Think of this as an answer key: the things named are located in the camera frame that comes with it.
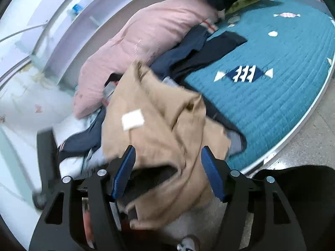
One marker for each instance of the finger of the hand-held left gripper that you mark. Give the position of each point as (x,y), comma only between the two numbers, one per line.
(47,162)

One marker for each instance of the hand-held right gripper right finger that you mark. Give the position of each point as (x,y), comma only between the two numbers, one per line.
(213,174)

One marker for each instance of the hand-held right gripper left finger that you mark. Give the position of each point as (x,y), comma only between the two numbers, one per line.
(123,174)

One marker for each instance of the tan jacket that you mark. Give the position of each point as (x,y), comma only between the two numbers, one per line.
(162,141)

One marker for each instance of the pile of dark clothes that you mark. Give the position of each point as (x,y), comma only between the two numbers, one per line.
(188,57)

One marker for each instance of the white pillow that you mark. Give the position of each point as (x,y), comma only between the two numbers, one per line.
(68,146)

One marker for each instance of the person's shoe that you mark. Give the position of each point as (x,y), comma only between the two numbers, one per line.
(188,243)

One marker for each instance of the white wardrobe with butterfly decor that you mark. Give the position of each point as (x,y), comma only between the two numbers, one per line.
(21,83)

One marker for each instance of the teal quilted bed mat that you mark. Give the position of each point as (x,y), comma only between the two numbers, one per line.
(261,89)

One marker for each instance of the pink quilt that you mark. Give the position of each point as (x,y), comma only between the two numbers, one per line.
(146,41)

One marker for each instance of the small blue box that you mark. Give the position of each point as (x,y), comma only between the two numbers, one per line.
(76,7)

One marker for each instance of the mint green bed frame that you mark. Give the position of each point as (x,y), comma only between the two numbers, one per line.
(293,141)

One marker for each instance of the lilac wall shelf unit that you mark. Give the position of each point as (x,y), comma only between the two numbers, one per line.
(86,23)

